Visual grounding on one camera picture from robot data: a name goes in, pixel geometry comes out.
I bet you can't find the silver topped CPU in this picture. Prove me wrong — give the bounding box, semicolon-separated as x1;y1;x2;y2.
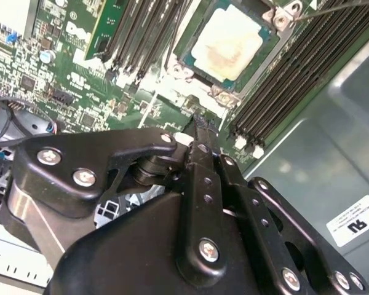
173;0;280;93

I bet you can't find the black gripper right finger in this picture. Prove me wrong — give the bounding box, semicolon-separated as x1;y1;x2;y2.
207;118;369;295

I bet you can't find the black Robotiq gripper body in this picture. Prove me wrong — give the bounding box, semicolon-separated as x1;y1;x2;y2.
44;191;284;295

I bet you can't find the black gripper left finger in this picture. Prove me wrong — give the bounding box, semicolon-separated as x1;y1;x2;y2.
0;113;230;286

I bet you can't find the thin metal locking lever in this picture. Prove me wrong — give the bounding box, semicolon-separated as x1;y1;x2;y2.
295;0;369;22

